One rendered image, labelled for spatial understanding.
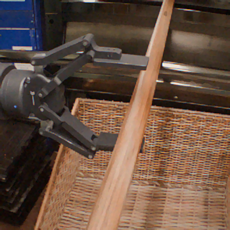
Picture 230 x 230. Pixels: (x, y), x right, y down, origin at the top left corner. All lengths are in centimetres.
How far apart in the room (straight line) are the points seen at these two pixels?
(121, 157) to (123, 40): 72
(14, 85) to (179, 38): 65
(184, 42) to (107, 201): 78
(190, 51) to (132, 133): 67
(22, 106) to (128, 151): 19
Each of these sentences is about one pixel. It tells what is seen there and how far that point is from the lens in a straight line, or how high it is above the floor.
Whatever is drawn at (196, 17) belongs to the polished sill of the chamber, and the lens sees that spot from 102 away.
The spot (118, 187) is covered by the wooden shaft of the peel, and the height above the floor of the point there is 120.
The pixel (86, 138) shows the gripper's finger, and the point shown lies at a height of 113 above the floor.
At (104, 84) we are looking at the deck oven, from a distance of 116.
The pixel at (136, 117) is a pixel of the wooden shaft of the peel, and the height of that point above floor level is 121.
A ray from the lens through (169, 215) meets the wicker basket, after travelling 115.
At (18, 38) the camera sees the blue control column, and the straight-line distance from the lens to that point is 116.
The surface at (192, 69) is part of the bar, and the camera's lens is 67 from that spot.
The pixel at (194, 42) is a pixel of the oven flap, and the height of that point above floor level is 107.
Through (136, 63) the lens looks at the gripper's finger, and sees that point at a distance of 46.
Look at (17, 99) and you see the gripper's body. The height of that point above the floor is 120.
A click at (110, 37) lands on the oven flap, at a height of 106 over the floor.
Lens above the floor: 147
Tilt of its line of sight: 35 degrees down
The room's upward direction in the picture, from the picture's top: straight up
